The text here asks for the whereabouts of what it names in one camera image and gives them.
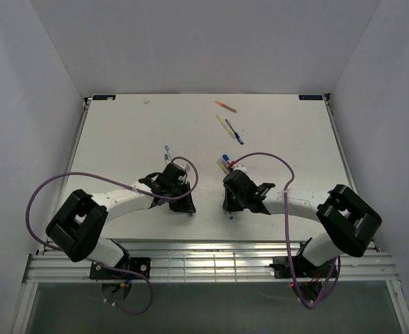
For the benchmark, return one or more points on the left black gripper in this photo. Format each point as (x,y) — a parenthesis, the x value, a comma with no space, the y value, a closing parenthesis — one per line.
(186,205)

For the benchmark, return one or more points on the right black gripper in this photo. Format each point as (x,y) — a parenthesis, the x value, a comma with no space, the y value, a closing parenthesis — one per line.
(228,204)

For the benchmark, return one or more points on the blue cap white marker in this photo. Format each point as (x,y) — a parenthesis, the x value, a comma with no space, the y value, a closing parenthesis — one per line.
(227,162)

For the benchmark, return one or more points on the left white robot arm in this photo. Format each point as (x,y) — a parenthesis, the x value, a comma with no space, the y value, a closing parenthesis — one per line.
(77,226)

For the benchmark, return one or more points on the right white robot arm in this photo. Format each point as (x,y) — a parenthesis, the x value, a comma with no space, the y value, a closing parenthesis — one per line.
(349,222)

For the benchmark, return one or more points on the yellow highlighter pen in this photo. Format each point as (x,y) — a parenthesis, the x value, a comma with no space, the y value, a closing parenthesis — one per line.
(222,165)

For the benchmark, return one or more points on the blue ballpoint pen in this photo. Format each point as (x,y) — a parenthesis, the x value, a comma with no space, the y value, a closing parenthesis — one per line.
(236,135)

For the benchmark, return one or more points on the yellow slim pen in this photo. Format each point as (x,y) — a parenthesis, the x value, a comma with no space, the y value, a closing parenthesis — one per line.
(225,126)

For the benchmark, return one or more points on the orange highlighter pen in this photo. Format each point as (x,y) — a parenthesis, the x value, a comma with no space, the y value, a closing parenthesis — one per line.
(225,106)

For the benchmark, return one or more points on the lavender acrylic marker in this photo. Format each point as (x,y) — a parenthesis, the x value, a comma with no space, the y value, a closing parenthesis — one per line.
(169,153)

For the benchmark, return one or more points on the right blue corner label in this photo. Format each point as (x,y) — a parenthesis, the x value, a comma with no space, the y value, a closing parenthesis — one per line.
(310,97)

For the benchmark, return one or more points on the blue corner label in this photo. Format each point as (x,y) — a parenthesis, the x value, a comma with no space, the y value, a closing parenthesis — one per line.
(103,97)
(310,97)

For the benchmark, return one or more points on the left blue corner label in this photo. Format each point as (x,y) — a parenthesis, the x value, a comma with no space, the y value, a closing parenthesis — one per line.
(103,97)

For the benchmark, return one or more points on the aluminium frame rail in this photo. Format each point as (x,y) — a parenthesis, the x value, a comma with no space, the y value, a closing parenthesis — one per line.
(215,262)

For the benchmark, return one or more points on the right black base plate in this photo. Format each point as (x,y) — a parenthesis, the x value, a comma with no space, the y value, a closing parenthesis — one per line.
(295,268)

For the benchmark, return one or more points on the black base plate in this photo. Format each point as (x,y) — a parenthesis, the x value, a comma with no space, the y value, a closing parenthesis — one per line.
(295,268)
(139,265)

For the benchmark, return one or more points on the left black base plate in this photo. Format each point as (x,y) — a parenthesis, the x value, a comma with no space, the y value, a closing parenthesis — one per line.
(139,265)

